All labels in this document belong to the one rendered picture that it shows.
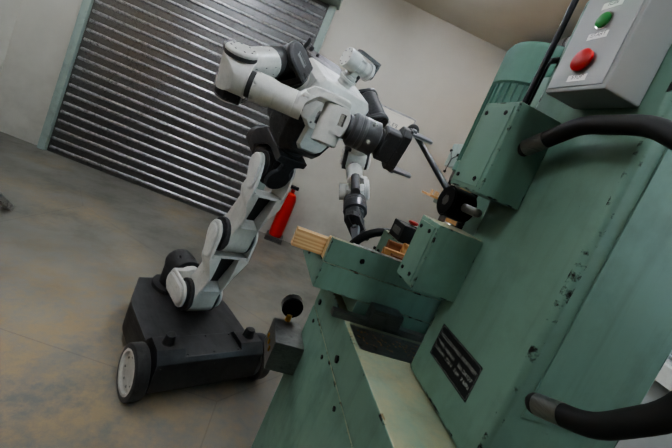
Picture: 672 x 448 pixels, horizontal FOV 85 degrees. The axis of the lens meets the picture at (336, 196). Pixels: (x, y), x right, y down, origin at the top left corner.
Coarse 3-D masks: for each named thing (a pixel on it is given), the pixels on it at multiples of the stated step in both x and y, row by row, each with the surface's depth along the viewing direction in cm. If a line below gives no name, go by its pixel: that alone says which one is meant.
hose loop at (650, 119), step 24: (576, 120) 47; (600, 120) 44; (624, 120) 41; (648, 120) 39; (528, 144) 54; (552, 144) 51; (528, 408) 42; (552, 408) 39; (576, 408) 38; (624, 408) 33; (648, 408) 31; (576, 432) 37; (600, 432) 34; (624, 432) 33; (648, 432) 31
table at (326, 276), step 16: (304, 256) 94; (320, 256) 80; (320, 272) 77; (336, 272) 78; (352, 272) 78; (320, 288) 78; (336, 288) 78; (352, 288) 79; (368, 288) 80; (384, 288) 81; (400, 288) 81; (384, 304) 81; (400, 304) 82; (416, 304) 83; (432, 304) 84
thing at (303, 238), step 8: (296, 232) 78; (304, 232) 78; (312, 232) 79; (296, 240) 78; (304, 240) 78; (312, 240) 79; (320, 240) 79; (304, 248) 79; (312, 248) 79; (320, 248) 80
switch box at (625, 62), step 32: (608, 0) 48; (640, 0) 43; (576, 32) 51; (608, 32) 46; (640, 32) 43; (608, 64) 44; (640, 64) 44; (576, 96) 49; (608, 96) 45; (640, 96) 45
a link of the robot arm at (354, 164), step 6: (348, 156) 161; (354, 156) 161; (360, 156) 161; (366, 156) 162; (348, 162) 162; (354, 162) 160; (360, 162) 161; (342, 168) 164; (348, 168) 158; (354, 168) 156; (360, 168) 157; (348, 174) 153; (360, 174) 153
